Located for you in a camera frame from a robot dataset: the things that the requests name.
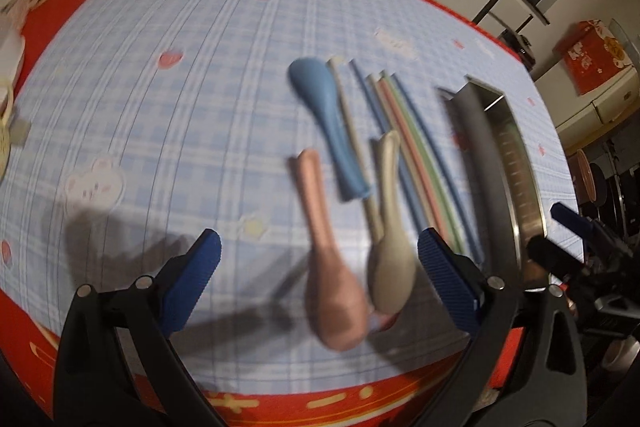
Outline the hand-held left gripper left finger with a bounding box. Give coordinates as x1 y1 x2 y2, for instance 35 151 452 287
52 229 236 427

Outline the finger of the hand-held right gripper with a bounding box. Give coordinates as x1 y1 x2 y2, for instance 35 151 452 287
526 233 587 281
549 202 622 254

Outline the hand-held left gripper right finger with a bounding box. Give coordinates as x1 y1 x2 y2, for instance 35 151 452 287
416 227 587 427

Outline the beige spoon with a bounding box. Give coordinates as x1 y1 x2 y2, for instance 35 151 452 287
366 130 419 314

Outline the stainless steel utensil container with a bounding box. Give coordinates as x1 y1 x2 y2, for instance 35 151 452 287
437 76 548 293

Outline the pink spoon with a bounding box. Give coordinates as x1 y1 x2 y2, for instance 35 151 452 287
288 150 374 351

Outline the blue chopstick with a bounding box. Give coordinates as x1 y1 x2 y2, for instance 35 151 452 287
350 59 426 233
392 73 485 262

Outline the green chopstick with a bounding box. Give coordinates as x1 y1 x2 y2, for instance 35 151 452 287
384 71 468 254

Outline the blue spoon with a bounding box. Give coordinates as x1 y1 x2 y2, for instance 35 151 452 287
288 57 374 202

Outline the brown trash bin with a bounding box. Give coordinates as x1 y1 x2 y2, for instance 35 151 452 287
570 148 602 206

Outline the tape roll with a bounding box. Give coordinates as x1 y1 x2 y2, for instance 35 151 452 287
602 336 640 374

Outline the cream fridge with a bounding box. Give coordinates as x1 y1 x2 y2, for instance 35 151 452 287
552 19 640 142

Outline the red printed cloth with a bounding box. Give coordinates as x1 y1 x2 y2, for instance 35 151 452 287
552 20 633 96

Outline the rice cooker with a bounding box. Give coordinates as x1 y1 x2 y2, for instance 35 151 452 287
499 29 537 70

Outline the black metal rack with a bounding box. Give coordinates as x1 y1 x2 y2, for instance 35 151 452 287
474 0 536 38

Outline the yellow mug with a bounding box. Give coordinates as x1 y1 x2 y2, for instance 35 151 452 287
0 84 19 178

